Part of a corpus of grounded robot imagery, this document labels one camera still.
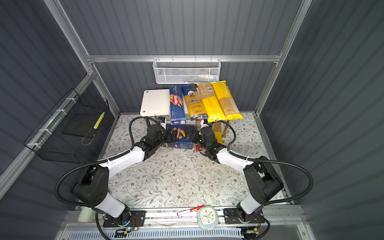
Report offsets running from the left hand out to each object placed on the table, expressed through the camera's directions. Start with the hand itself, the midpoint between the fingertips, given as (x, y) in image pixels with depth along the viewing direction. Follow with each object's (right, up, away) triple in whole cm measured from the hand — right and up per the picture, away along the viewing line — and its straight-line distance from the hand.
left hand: (170, 130), depth 89 cm
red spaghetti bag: (+17, +3, +13) cm, 22 cm away
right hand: (+13, -2, -3) cm, 13 cm away
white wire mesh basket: (+8, +44, +23) cm, 50 cm away
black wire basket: (-48, -1, -17) cm, 51 cm away
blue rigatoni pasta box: (+7, -1, +3) cm, 8 cm away
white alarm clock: (+21, -42, -18) cm, 50 cm away
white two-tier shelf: (-5, +15, -10) cm, 19 cm away
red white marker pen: (+13, -41, -14) cm, 45 cm away
